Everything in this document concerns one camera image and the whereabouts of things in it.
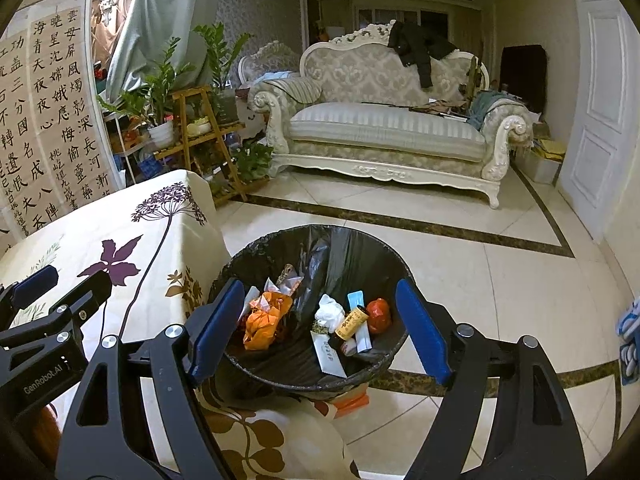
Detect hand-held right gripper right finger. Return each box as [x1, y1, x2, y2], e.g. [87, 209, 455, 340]
[395, 278, 588, 480]

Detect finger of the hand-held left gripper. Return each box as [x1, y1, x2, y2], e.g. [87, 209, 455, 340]
[47, 272, 113, 333]
[0, 265, 60, 318]

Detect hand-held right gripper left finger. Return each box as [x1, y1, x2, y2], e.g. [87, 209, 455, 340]
[60, 278, 247, 480]

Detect red plastic bag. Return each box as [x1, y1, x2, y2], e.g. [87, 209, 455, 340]
[366, 297, 392, 335]

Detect teal white paper packet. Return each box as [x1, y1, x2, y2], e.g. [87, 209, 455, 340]
[347, 290, 373, 353]

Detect gold bottle black cap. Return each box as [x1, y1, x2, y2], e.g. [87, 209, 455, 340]
[334, 307, 370, 346]

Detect clear plastic bag orange dots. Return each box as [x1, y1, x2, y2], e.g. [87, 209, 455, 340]
[272, 265, 303, 293]

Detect white tissue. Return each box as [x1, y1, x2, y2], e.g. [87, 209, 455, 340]
[314, 294, 347, 333]

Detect mint wet wipe packet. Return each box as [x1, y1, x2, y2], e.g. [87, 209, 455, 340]
[310, 330, 347, 378]

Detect trash bin with black liner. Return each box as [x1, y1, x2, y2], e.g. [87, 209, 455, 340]
[207, 225, 415, 401]

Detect person's left forearm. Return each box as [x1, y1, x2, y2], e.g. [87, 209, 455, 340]
[27, 405, 63, 466]

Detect floral tablecloth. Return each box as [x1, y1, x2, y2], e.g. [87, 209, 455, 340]
[0, 169, 361, 480]

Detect orange white container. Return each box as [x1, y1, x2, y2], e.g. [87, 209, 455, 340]
[320, 390, 371, 418]

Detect white metal shelf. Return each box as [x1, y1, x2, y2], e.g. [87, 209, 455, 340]
[102, 110, 151, 188]

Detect small leafy floor plant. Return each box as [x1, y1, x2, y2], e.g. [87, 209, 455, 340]
[232, 140, 275, 181]

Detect green plant in white pot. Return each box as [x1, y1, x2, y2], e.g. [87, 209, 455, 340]
[97, 37, 196, 150]

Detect cream ornate sofa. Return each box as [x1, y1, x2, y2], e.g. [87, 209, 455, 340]
[248, 22, 533, 209]

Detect blue white slipper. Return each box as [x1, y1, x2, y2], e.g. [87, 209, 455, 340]
[620, 340, 640, 386]
[616, 297, 640, 336]

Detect storage box with yellow items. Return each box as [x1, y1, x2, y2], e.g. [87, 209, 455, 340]
[515, 132, 568, 186]

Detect wooden plant stand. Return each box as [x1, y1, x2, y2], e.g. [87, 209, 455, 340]
[154, 85, 248, 206]

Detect teal blanket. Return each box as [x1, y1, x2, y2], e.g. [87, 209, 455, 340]
[467, 91, 528, 131]

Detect striped cushion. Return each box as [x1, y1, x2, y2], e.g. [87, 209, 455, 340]
[277, 76, 323, 106]

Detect tall green plant dark pot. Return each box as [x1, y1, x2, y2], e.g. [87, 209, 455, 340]
[192, 22, 253, 126]

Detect cream ornate armchair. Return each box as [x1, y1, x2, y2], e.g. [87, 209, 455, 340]
[237, 41, 301, 96]

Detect white door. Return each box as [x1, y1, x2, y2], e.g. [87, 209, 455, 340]
[555, 0, 640, 243]

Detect black jacket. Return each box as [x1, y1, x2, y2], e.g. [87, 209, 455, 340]
[387, 21, 458, 89]

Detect grey green curtain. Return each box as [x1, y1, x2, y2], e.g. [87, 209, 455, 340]
[105, 0, 226, 103]

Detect calligraphy wall hanging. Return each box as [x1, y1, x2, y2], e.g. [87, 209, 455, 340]
[0, 30, 128, 241]

